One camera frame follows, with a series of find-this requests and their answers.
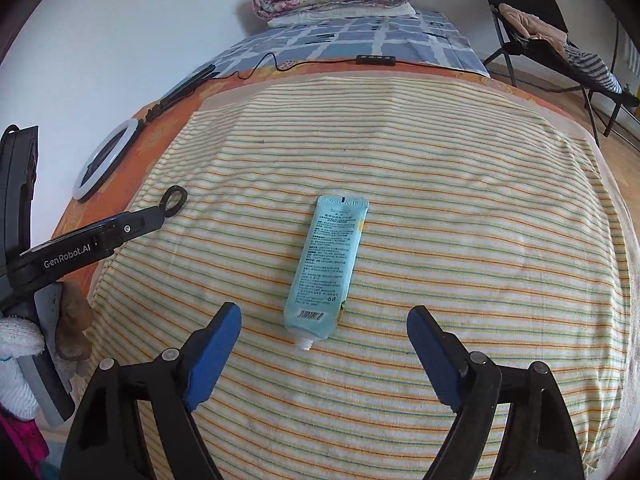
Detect green striped hanging towel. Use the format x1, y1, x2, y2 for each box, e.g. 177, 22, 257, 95
625, 34, 640, 78

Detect black cable with remote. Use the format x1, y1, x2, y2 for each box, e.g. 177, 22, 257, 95
214, 51, 494, 82

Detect black folding chair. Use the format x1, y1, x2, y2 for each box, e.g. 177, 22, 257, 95
483, 0, 639, 138

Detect striped garment on chair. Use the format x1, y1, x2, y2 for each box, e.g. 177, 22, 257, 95
564, 44, 623, 94

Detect pink clothes on chair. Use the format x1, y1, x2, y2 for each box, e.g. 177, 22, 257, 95
498, 3, 567, 55

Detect blue checkered bedsheet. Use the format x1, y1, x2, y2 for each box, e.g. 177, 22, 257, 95
164, 6, 492, 104

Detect light blue cream tube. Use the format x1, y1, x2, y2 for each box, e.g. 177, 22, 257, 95
283, 195, 369, 351

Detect white ring light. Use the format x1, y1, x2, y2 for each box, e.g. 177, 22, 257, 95
73, 118, 142, 203

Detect black hair tie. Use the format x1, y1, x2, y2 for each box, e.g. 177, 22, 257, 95
159, 184, 189, 219

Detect white gloved left hand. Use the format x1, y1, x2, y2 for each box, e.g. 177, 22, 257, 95
0, 318, 44, 422

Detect striped yellow towel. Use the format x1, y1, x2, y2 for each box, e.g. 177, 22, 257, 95
86, 75, 634, 480

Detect black ring light stand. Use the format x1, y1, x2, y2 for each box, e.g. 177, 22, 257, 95
140, 63, 219, 125

